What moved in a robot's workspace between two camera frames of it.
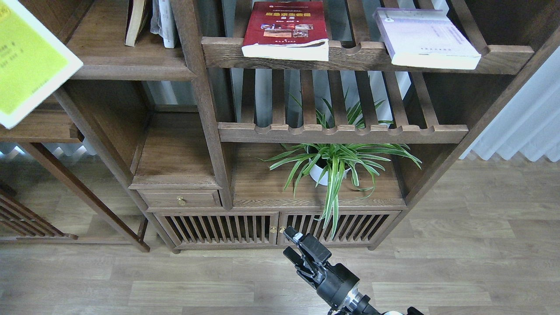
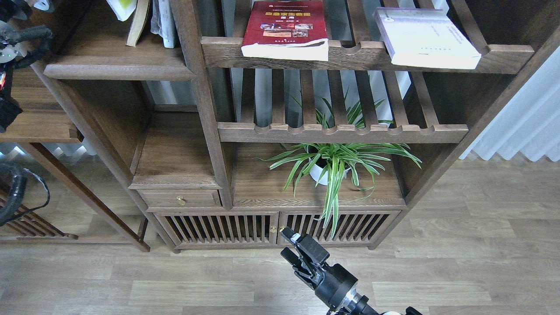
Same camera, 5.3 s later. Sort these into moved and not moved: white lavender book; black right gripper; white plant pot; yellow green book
Moved: yellow green book
Not moved: white lavender book; black right gripper; white plant pot
